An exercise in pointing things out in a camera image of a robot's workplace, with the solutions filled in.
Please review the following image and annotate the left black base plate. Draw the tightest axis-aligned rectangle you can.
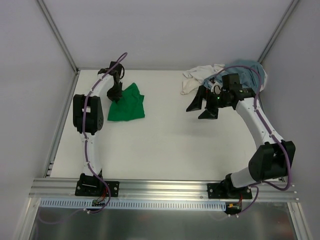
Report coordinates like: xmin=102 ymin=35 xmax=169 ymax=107
xmin=74 ymin=175 xmax=120 ymax=197

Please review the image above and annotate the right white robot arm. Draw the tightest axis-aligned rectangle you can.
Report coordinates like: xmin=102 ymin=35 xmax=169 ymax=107
xmin=186 ymin=85 xmax=296 ymax=199

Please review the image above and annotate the left aluminium frame post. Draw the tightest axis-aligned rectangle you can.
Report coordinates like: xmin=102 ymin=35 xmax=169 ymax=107
xmin=35 ymin=0 xmax=79 ymax=73

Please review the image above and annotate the aluminium frame post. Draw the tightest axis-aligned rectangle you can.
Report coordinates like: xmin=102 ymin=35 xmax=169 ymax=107
xmin=257 ymin=0 xmax=301 ymax=64
xmin=35 ymin=0 xmax=79 ymax=73

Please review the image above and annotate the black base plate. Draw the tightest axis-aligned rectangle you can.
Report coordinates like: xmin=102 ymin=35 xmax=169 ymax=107
xmin=74 ymin=175 xmax=120 ymax=197
xmin=206 ymin=182 xmax=253 ymax=200

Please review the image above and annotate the aluminium mounting rail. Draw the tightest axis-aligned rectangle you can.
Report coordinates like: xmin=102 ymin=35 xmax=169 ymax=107
xmin=28 ymin=177 xmax=300 ymax=202

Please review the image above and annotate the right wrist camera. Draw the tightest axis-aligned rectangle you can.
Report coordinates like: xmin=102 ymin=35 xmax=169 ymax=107
xmin=221 ymin=73 xmax=242 ymax=91

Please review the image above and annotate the white slotted cable duct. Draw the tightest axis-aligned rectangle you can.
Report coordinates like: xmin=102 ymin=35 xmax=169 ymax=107
xmin=39 ymin=198 xmax=226 ymax=212

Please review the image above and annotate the green t-shirt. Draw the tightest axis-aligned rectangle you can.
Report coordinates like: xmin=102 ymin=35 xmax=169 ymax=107
xmin=107 ymin=83 xmax=145 ymax=122

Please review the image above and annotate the blue-grey t-shirt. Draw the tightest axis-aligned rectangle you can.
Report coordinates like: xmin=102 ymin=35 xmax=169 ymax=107
xmin=202 ymin=59 xmax=268 ymax=93

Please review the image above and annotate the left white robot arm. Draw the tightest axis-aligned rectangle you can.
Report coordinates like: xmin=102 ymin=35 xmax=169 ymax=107
xmin=72 ymin=61 xmax=125 ymax=196

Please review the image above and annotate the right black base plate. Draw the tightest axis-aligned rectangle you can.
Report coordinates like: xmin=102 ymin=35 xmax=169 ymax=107
xmin=206 ymin=182 xmax=253 ymax=200

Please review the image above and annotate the white t-shirt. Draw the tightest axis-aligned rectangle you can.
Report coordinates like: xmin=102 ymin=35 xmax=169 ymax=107
xmin=180 ymin=63 xmax=268 ymax=96

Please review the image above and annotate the right aluminium frame post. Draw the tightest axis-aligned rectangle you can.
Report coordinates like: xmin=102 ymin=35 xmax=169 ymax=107
xmin=257 ymin=0 xmax=301 ymax=64

